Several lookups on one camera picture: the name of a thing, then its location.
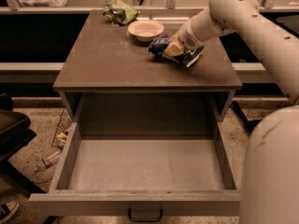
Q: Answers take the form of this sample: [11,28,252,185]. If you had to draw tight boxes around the open grey top drawer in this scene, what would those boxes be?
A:
[29,123,240,217]

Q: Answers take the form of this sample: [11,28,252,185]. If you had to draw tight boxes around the white bowl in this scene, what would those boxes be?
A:
[127,20,164,42]

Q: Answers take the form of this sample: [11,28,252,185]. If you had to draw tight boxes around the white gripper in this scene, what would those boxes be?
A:
[163,20,204,59]

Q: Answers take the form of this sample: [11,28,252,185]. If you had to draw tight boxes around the black drawer handle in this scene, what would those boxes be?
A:
[127,209,164,223]

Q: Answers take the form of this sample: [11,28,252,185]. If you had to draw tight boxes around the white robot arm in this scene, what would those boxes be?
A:
[164,0,299,224]

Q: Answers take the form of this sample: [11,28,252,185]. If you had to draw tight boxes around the green chip bag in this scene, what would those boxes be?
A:
[103,0,138,25]

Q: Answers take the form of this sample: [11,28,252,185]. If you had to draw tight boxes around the black bar on floor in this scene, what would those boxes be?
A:
[232,101,260,133]

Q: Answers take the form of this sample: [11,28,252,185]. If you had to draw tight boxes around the wire basket on floor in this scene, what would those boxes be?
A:
[51,109,72,148]

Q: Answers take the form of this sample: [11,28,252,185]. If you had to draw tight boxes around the blue chip bag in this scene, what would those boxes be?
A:
[148,34,201,67]

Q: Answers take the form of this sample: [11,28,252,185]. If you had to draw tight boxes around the black chair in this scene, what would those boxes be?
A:
[0,93,44,193]

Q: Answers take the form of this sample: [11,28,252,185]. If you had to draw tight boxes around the clear plastic bottle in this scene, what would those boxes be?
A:
[35,151,61,173]

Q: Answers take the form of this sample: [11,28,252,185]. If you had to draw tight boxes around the black and white sneaker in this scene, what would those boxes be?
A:
[0,201,20,224]

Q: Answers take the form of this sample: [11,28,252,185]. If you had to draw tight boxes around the grey cabinet with top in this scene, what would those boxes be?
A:
[54,11,241,137]

